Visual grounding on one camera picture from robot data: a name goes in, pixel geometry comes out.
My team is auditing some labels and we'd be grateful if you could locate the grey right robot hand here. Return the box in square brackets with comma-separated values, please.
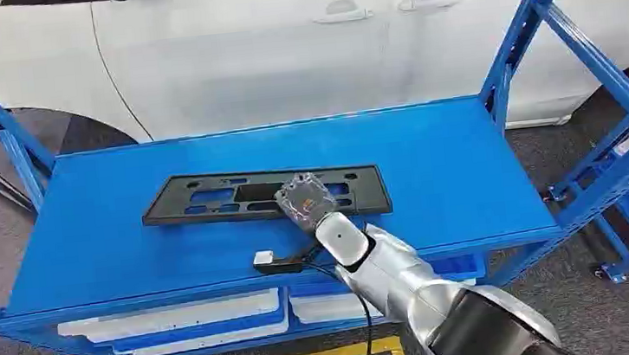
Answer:
[273, 169, 342, 237]

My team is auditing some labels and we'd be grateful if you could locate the black licence plate frame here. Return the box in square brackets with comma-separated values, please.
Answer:
[138, 154, 394, 238]

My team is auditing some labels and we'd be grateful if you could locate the white foam tray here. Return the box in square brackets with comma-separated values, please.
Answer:
[111, 310, 293, 355]
[55, 287, 284, 347]
[289, 275, 482, 326]

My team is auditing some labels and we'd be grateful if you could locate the white car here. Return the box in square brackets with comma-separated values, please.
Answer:
[0, 0, 629, 180]

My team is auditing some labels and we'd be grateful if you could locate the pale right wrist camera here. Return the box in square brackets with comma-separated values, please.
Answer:
[251, 244, 326, 279]

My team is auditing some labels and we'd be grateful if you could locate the black cable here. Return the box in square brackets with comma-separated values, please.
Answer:
[299, 252, 403, 355]

